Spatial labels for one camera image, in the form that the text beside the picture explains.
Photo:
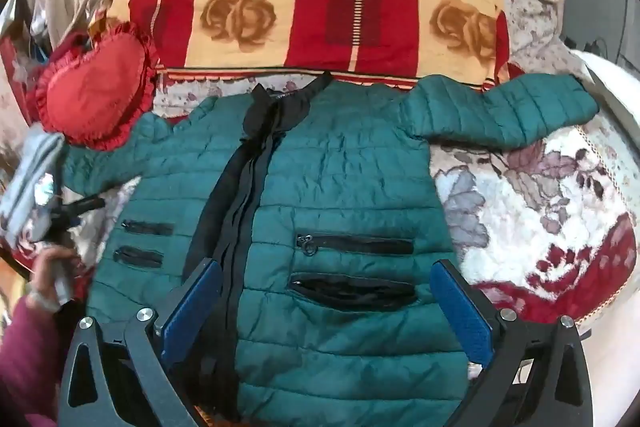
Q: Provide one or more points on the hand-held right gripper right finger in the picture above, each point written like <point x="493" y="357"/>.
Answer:
<point x="462" y="312"/>

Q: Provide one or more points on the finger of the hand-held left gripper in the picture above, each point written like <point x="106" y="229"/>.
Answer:
<point x="82" y="206"/>

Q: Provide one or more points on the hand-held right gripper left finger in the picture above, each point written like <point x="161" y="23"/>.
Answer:
<point x="192" y="309"/>

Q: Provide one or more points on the green quilted jacket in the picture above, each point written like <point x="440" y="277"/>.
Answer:
<point x="350" y="167"/>

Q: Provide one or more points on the person's left forearm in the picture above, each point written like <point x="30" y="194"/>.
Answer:
<point x="27" y="357"/>

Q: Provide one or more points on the person's left hand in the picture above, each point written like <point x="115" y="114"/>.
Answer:
<point x="47" y="267"/>

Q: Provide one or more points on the floral fleece blanket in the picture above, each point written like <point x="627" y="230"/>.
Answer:
<point x="525" y="217"/>

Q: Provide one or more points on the red heart-shaped pillow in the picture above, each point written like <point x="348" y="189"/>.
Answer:
<point x="95" y="87"/>

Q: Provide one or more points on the white bed frame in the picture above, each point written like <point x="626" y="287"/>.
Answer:
<point x="607" y="77"/>

